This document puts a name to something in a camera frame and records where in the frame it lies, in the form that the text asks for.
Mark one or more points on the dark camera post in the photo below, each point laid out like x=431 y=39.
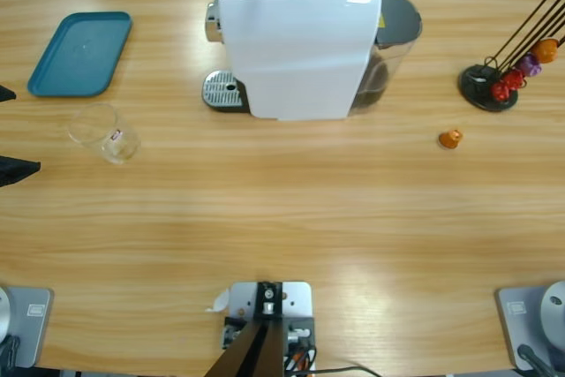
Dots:
x=260 y=350

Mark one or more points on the purple coffee capsule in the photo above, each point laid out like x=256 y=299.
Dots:
x=529 y=65

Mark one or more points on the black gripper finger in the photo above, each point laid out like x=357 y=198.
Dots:
x=5 y=93
x=15 y=170

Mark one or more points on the red coffee capsule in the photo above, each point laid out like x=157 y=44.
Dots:
x=514 y=79
x=501 y=91

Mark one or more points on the orange coffee capsule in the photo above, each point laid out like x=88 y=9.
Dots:
x=546 y=50
x=449 y=139

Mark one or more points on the white capsule coffee machine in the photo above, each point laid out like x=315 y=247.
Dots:
x=300 y=55

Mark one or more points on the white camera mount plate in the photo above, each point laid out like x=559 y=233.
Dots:
x=300 y=302

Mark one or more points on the teal plastic tray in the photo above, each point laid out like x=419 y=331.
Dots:
x=79 y=55

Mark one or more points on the white paper tab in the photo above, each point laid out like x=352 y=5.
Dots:
x=220 y=302

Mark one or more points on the black electronics module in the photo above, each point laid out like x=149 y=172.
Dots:
x=304 y=333

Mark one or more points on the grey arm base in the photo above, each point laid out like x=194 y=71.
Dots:
x=26 y=324
x=529 y=315

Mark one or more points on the metal grate drip tray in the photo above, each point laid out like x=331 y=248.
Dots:
x=223 y=88

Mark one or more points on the clear drinking glass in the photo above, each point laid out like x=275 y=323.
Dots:
x=112 y=145

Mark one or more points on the black capsule holder with rods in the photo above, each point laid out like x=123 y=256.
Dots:
x=474 y=85

